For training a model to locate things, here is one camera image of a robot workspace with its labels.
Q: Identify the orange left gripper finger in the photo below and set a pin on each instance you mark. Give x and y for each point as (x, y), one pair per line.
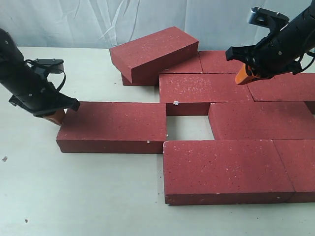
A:
(56, 117)

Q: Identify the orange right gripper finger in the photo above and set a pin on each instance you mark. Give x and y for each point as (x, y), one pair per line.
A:
(246, 75)

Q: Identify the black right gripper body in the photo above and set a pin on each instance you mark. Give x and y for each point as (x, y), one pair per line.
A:
(280, 52)

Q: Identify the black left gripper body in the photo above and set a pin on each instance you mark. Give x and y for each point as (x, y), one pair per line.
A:
(44, 101)

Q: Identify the white-speckled red brick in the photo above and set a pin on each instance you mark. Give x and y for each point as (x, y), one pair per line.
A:
(192, 94)

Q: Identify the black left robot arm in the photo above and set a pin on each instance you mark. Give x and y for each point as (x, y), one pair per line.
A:
(27, 80)

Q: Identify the middle row red brick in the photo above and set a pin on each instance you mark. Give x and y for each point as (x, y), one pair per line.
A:
(261, 120)

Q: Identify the white backdrop curtain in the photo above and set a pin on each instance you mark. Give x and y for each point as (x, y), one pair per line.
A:
(216, 24)

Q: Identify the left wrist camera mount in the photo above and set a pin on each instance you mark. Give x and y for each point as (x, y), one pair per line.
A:
(54, 66)

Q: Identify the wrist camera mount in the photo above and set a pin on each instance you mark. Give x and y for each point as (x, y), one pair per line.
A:
(272, 20)
(54, 66)

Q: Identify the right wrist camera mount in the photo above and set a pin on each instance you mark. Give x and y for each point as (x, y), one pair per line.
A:
(272, 20)

